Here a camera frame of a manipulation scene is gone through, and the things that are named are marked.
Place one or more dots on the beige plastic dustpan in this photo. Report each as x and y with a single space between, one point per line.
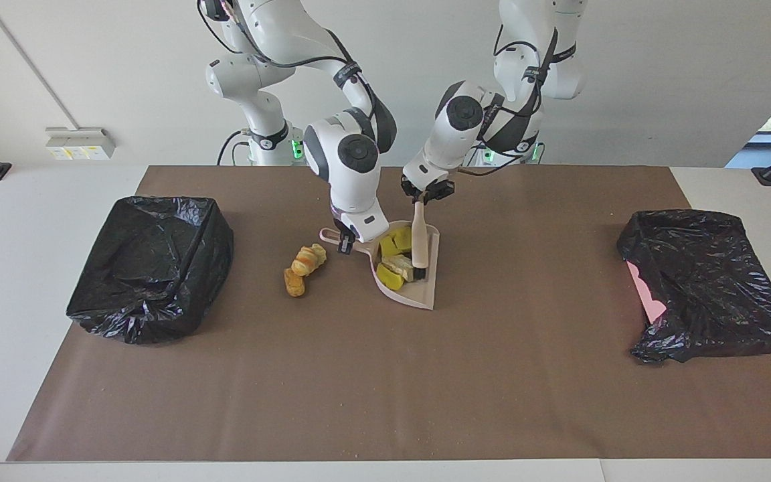
419 294

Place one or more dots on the brown table mat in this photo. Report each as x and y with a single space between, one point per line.
225 402

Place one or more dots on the white wall conduit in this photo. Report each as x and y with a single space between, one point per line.
9 33

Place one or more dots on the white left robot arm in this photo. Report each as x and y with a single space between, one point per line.
452 140

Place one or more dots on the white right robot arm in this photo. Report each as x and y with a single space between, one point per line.
352 167

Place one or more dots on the orange striped toy croissant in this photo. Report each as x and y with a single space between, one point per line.
304 262

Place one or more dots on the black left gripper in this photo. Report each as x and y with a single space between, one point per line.
429 191

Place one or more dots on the pink plastic bin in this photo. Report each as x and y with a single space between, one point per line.
650 298

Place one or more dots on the beige striped toy bread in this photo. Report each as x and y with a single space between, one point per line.
400 266

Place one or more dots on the brown toy bread chunk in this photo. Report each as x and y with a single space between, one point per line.
294 284

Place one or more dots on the beige hand brush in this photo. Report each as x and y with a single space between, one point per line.
419 234

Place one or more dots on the pale yellow toy bread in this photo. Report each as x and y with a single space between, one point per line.
320 254

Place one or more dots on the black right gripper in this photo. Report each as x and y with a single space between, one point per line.
342 233

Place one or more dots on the left black bag bin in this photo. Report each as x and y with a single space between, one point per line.
707 281

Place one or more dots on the black bag lined trash bin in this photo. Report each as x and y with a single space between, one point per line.
151 268

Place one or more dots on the notched yellow sponge piece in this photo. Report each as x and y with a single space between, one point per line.
403 237

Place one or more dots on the white wall socket box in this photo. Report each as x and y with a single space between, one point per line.
81 144

